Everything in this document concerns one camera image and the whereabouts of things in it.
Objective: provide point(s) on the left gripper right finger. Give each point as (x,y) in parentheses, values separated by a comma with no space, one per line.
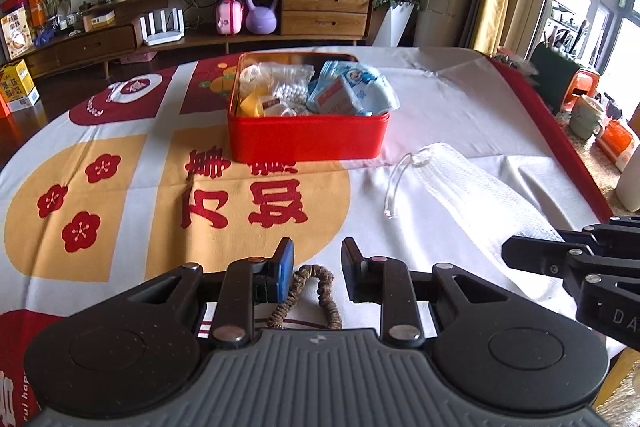
(364,277)

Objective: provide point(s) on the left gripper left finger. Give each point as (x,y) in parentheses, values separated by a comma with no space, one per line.
(272,277)

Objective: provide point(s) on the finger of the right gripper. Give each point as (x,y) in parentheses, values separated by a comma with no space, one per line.
(538,256)

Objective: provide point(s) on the brown hair scrunchie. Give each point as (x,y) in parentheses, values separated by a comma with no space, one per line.
(298,291)

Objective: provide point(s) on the white face mask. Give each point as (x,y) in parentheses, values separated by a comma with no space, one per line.
(484,208)

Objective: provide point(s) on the yellow rubber duck toy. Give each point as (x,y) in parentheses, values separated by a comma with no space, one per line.
(253,104)

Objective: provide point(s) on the blue child mask pack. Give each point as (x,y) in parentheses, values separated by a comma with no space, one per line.
(351,89)

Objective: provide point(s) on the cotton swab pack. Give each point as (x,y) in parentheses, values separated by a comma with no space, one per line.
(287,82)

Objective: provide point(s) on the clear bag with red label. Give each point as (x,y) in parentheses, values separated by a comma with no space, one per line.
(272,106)

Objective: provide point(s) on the green mug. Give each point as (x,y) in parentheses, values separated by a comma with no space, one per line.
(587,118)

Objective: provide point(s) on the printed tablecloth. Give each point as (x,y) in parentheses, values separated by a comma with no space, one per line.
(139,179)

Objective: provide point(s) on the dark green container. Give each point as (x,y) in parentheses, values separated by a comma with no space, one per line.
(555,74)

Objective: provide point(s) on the white plant pot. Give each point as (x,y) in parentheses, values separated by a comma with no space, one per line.
(394,23)

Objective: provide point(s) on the purple kettlebell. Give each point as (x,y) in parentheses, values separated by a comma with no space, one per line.
(261,19)

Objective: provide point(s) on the white router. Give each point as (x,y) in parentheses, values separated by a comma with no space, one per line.
(162,27)

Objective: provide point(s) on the wooden TV cabinet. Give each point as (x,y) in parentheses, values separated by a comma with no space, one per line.
(127,27)

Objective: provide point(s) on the yellow box on floor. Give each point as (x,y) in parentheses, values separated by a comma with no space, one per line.
(18,90)

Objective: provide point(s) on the cereal box on cabinet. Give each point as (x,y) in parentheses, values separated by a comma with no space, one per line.
(16,33)

